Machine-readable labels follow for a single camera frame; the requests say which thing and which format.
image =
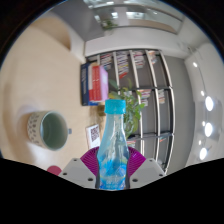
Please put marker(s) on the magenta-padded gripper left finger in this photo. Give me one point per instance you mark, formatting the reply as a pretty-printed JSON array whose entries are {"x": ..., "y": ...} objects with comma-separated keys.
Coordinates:
[{"x": 77, "y": 171}]

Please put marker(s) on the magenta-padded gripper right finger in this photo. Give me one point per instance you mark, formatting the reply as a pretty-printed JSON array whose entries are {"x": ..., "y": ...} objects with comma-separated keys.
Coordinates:
[{"x": 146, "y": 171}]

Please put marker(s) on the clear water bottle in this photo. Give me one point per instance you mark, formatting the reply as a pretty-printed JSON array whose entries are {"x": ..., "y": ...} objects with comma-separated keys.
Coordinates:
[{"x": 113, "y": 146}]

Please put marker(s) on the flat round red coaster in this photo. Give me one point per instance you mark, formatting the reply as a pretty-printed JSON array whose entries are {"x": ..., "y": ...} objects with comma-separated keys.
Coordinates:
[{"x": 54, "y": 170}]

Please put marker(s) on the patterned ceramic mug, green inside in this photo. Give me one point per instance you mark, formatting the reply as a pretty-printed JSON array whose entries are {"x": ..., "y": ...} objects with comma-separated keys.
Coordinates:
[{"x": 50, "y": 131}]

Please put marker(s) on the green potted plant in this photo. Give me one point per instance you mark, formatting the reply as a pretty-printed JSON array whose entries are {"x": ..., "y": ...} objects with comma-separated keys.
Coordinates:
[{"x": 131, "y": 110}]

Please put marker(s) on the dark blue book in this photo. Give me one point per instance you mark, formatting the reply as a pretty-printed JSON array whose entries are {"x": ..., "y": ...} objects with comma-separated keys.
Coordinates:
[{"x": 84, "y": 85}]

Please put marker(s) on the red book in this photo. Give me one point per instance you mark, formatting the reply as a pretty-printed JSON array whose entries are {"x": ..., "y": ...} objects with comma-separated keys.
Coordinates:
[{"x": 95, "y": 83}]

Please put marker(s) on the group of ceiling lights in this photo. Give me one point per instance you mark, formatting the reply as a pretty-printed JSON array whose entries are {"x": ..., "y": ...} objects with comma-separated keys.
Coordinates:
[{"x": 209, "y": 103}]

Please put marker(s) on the pink book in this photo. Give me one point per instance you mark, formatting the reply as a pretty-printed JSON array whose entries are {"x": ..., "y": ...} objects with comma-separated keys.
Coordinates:
[{"x": 104, "y": 81}]

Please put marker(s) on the grey bookshelf unit with books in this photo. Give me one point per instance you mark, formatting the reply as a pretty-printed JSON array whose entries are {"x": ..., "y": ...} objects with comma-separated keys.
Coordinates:
[{"x": 156, "y": 73}]

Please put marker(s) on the tan wooden chair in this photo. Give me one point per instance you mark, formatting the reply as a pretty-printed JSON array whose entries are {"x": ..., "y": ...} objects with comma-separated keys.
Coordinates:
[{"x": 53, "y": 30}]

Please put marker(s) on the small potted plant by window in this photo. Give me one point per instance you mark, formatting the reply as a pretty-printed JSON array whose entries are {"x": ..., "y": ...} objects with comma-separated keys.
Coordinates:
[{"x": 109, "y": 24}]

